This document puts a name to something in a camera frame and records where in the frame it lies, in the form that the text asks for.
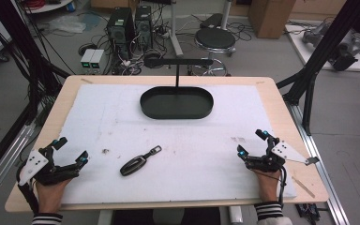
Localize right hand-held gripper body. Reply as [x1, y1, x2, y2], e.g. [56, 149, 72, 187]
[245, 137, 321, 173]

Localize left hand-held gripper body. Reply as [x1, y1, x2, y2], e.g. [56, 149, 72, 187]
[18, 145, 82, 188]

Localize black car key fob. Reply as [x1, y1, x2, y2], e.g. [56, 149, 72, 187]
[119, 144, 163, 177]

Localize black oval tray with T-bar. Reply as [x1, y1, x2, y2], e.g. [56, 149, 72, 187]
[139, 57, 215, 121]

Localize person's left hand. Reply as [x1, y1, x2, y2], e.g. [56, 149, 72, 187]
[35, 177, 73, 216]

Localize person's right hand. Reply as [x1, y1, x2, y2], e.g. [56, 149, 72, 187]
[251, 169, 281, 204]

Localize thin wooden stick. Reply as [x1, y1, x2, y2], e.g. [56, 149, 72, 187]
[291, 175, 316, 199]

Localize white foam mat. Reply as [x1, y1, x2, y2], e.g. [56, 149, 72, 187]
[60, 82, 298, 204]

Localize white power supply unit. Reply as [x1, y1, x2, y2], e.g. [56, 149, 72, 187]
[80, 48, 96, 71]
[89, 49, 106, 72]

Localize white floor board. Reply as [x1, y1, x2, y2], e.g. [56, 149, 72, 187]
[284, 23, 360, 73]

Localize person's legs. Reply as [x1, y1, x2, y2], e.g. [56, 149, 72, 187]
[112, 207, 222, 225]

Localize black round stool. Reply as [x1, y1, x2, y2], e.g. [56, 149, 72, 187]
[194, 27, 237, 77]

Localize dark grey robot part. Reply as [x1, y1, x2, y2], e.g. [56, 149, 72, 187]
[328, 37, 360, 72]

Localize brown cardboard box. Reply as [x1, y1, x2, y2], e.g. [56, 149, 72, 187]
[247, 0, 297, 39]

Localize clear plastic bag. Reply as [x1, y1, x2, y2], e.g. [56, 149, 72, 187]
[49, 14, 87, 35]

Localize large black computer tower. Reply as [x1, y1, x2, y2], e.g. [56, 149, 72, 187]
[106, 7, 136, 61]

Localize white metal table leg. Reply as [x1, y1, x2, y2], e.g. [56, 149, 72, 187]
[169, 0, 185, 58]

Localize slim black computer tower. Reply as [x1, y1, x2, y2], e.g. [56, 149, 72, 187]
[134, 5, 154, 52]

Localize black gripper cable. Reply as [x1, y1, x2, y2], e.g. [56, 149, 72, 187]
[277, 166, 288, 208]

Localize black wrist strap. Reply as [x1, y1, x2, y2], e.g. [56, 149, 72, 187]
[16, 167, 40, 214]

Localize aluminium rail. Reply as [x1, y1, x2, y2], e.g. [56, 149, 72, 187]
[0, 122, 38, 209]
[285, 101, 352, 225]

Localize black frame strut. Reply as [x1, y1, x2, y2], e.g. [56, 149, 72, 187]
[0, 0, 71, 186]
[276, 0, 360, 136]

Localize tangle of floor cables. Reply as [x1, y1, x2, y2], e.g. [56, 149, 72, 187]
[78, 12, 176, 77]

